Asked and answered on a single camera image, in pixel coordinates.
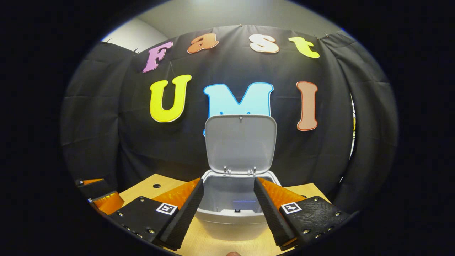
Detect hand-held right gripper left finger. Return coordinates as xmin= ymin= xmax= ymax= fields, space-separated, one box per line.
xmin=108 ymin=178 xmax=205 ymax=251

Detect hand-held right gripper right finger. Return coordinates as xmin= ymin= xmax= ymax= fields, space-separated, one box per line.
xmin=254 ymin=177 xmax=354 ymax=251

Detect white desktop garbage bin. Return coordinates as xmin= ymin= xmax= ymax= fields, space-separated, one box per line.
xmin=195 ymin=114 xmax=283 ymax=242

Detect wooden desktop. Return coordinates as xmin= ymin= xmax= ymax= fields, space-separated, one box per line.
xmin=117 ymin=174 xmax=333 ymax=256

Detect black backdrop cloth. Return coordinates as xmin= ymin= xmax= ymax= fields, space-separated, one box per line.
xmin=60 ymin=24 xmax=398 ymax=214

